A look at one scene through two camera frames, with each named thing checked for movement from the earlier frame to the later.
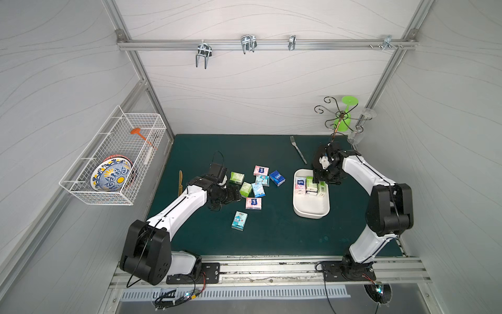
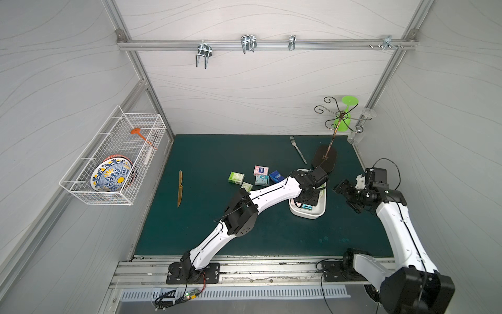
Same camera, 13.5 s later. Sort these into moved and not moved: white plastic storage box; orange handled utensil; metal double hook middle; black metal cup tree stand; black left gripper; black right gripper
Moved: black right gripper; black left gripper
Not moved: metal double hook middle; orange handled utensil; white plastic storage box; black metal cup tree stand
